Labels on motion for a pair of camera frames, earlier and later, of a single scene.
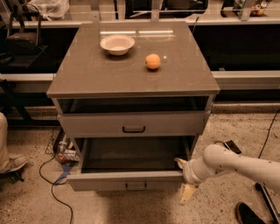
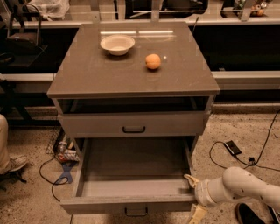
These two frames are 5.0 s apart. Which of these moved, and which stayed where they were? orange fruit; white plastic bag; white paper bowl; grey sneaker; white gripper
Moved: white gripper
Stayed: white paper bowl; white plastic bag; grey sneaker; orange fruit
